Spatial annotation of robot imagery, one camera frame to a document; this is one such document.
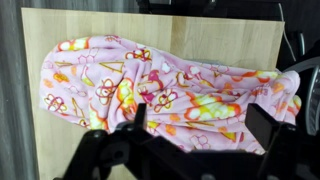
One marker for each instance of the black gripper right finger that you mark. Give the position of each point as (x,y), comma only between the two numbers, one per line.
(263,126)

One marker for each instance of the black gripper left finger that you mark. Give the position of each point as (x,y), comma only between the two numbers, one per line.
(140,116)

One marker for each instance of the pink patterned fleece blanket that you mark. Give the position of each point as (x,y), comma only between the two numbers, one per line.
(133,83)

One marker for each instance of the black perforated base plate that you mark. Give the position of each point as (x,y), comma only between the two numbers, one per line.
(200,8)

